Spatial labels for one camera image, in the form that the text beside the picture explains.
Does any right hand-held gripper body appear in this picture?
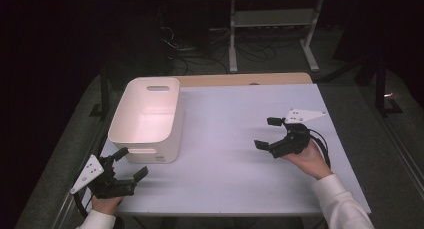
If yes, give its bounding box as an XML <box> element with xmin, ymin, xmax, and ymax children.
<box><xmin>269</xmin><ymin>108</ymin><xmax>328</xmax><ymax>159</ymax></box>

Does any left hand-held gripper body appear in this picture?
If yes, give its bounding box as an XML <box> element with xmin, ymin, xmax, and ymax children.
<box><xmin>69</xmin><ymin>154</ymin><xmax>136</xmax><ymax>200</ymax></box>

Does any white plastic bin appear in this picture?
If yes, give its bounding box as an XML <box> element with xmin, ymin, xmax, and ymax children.
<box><xmin>107</xmin><ymin>76</ymin><xmax>185</xmax><ymax>165</ymax></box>

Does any person's left hand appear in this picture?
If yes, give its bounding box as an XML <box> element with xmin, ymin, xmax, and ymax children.
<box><xmin>91</xmin><ymin>195</ymin><xmax>125</xmax><ymax>216</ymax></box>

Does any person's right hand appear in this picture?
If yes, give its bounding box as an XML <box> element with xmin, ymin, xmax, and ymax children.
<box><xmin>282</xmin><ymin>139</ymin><xmax>335</xmax><ymax>181</ymax></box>

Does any black metal stand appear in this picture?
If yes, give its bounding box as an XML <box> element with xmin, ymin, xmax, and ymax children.
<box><xmin>89</xmin><ymin>64</ymin><xmax>112</xmax><ymax>121</ymax></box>
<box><xmin>373</xmin><ymin>54</ymin><xmax>404</xmax><ymax>118</ymax></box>

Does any grey metal stand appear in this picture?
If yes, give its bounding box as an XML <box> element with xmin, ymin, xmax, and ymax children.
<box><xmin>228</xmin><ymin>0</ymin><xmax>326</xmax><ymax>73</ymax></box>

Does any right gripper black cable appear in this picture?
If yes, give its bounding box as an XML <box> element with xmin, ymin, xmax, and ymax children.
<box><xmin>309</xmin><ymin>128</ymin><xmax>333</xmax><ymax>169</ymax></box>

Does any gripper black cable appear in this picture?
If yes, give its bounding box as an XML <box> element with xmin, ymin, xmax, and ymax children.
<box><xmin>73</xmin><ymin>191</ymin><xmax>90</xmax><ymax>219</ymax></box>
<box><xmin>309</xmin><ymin>128</ymin><xmax>333</xmax><ymax>169</ymax></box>

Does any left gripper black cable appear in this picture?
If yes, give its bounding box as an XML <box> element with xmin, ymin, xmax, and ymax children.
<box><xmin>73</xmin><ymin>191</ymin><xmax>90</xmax><ymax>219</ymax></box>

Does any tangle of black floor cables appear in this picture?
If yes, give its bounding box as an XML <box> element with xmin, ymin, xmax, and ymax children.
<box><xmin>159</xmin><ymin>22</ymin><xmax>232</xmax><ymax>75</ymax></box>

